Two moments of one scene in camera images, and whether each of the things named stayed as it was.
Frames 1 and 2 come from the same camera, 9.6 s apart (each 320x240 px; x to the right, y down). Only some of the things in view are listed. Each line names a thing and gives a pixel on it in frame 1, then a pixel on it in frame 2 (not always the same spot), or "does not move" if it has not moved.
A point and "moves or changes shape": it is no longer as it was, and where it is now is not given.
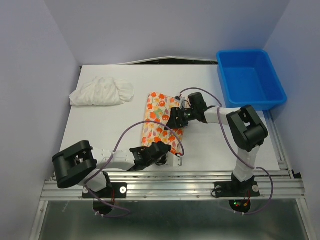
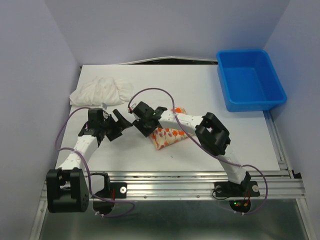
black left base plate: (115, 190) does not move
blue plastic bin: (249, 78) does not move
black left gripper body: (162, 160) → (111, 129)
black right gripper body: (184, 116) → (143, 126)
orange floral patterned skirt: (158, 108) moves or changes shape
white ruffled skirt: (101, 91) does not move
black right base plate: (236, 189) does not move
